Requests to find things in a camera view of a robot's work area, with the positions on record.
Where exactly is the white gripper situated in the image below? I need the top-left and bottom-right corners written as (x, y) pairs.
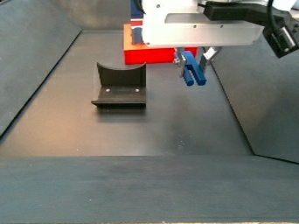
top-left (142, 0), bottom-right (263, 77)

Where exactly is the blue square-circle object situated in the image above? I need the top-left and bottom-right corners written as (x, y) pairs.
top-left (182, 51), bottom-right (207, 87)

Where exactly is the red peg board base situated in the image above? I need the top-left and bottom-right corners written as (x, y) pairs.
top-left (123, 20), bottom-right (199, 66)

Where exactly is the black curved fixture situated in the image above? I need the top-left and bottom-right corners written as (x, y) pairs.
top-left (91, 64), bottom-right (146, 107)

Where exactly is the light blue notched peg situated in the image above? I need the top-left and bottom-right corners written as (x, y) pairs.
top-left (132, 27), bottom-right (144, 45)

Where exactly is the tall blue rectangular peg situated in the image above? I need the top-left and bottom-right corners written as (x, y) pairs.
top-left (131, 0), bottom-right (144, 19)

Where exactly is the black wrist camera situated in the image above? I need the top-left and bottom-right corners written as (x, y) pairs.
top-left (203, 2), bottom-right (299, 58)

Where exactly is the black cable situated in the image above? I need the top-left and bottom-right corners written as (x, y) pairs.
top-left (266, 0), bottom-right (278, 32)

